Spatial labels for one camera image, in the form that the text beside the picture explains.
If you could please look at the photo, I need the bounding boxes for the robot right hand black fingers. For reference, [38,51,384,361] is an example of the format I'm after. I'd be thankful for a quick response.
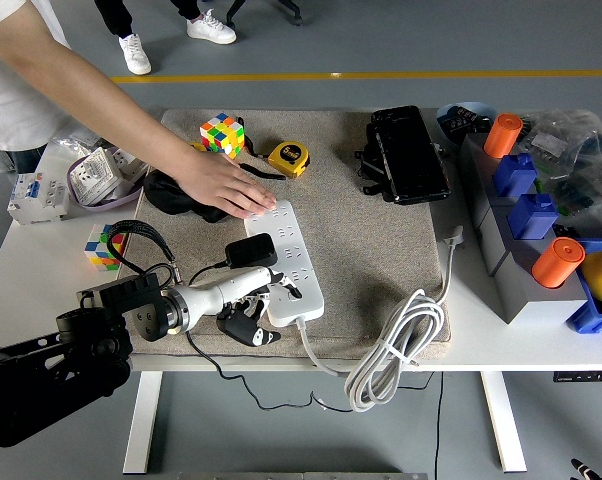
[570,457,602,480]

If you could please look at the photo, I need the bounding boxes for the person's right hand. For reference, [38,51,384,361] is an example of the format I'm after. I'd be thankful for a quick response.
[173,148,278,220]

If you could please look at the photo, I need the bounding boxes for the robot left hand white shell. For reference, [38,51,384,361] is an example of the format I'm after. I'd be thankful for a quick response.
[178,266,303,348]

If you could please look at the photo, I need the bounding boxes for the thin black adapter cord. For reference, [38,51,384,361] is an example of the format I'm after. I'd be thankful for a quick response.
[185,259,355,414]

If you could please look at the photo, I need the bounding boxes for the black power adapter plug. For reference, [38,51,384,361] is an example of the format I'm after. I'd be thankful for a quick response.
[224,232,278,269]

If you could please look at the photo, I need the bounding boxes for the white power strip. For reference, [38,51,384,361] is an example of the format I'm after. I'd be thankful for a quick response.
[244,199,327,329]

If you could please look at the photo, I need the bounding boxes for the black cloth pouch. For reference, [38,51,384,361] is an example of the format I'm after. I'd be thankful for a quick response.
[141,168,231,225]

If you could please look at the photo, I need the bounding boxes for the colourful puzzle cube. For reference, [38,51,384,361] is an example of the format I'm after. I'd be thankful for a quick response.
[199,112,246,162]
[83,223,130,273]

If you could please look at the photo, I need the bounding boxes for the yellow tape measure 5m label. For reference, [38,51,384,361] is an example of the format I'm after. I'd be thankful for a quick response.
[267,140,312,180]

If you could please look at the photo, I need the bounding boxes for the white table leg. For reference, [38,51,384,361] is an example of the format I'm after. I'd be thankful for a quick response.
[480,371,528,474]
[122,371,163,475]

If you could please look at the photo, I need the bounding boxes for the black desk control panel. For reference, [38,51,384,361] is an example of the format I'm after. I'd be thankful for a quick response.
[553,370,602,384]

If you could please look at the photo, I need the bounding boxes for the lavender tray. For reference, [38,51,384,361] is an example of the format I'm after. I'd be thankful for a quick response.
[65,149,147,210]

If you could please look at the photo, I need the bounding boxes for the grey-brown mat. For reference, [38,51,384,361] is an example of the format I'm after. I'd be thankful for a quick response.
[103,107,453,360]

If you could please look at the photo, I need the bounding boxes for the person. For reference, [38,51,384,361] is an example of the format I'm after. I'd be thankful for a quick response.
[93,0,238,76]

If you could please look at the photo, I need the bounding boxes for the clear plastic parts bag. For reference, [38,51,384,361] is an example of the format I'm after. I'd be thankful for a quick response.
[545,149,602,236]
[518,108,602,181]
[40,124,117,171]

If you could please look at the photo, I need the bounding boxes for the blue plastic bin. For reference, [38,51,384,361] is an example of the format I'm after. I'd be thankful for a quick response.
[564,237,602,335]

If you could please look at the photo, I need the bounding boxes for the white circuit breaker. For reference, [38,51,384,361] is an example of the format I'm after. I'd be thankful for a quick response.
[6,171,71,226]

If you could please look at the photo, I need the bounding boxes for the black office chair base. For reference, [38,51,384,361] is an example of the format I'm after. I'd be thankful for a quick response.
[225,0,304,31]

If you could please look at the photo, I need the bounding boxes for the grey block holder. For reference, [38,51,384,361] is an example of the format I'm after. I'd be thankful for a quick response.
[455,132,590,326]

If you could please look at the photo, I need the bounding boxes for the black rectangular device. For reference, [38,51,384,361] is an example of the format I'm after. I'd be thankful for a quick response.
[369,104,452,206]

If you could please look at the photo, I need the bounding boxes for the orange cylinder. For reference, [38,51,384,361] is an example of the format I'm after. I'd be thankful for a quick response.
[531,236,587,290]
[482,112,524,159]

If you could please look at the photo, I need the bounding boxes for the person's torso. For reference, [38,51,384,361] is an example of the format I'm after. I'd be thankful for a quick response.
[0,0,72,174]

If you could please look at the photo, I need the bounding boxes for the light blue bowl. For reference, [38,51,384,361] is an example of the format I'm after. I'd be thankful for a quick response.
[435,101,499,151]

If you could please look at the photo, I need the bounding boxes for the blue plastic block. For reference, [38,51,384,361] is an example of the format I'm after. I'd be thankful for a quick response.
[491,151,539,198]
[506,192,560,242]

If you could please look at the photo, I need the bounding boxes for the black wrist strap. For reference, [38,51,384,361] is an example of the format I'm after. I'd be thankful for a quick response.
[236,116,288,181]

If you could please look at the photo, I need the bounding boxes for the thin black hanging cable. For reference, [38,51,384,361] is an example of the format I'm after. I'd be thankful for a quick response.
[433,372,445,480]

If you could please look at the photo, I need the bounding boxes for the black metal bracket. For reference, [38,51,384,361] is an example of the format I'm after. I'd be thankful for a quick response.
[353,122,397,197]

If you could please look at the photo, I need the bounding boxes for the white power strip cord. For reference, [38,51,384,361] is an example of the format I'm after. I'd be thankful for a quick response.
[293,224,468,414]

